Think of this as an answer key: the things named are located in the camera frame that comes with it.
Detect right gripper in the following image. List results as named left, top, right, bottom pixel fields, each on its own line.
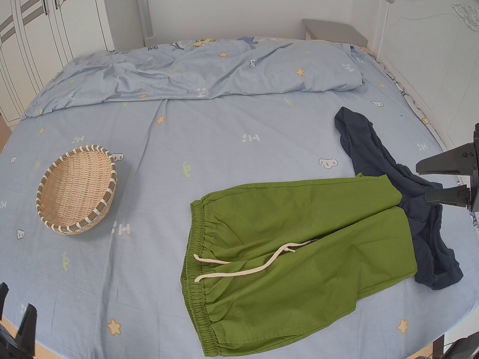
left=415, top=123, right=479, bottom=213

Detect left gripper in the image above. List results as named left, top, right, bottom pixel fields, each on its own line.
left=0, top=283, right=38, bottom=359

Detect green shorts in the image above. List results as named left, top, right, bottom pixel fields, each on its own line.
left=181, top=173, right=419, bottom=357

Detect dark blue garment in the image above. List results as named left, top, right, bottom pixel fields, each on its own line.
left=334, top=106, right=465, bottom=291

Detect round woven basket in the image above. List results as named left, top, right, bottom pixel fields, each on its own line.
left=36, top=144, right=118, bottom=235

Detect grey bedside table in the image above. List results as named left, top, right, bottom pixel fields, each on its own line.
left=302, top=18, right=369, bottom=48

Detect pale blue quilt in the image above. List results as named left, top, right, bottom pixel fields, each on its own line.
left=20, top=36, right=367, bottom=120

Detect white wardrobe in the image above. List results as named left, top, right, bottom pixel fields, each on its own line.
left=0, top=0, right=115, bottom=124

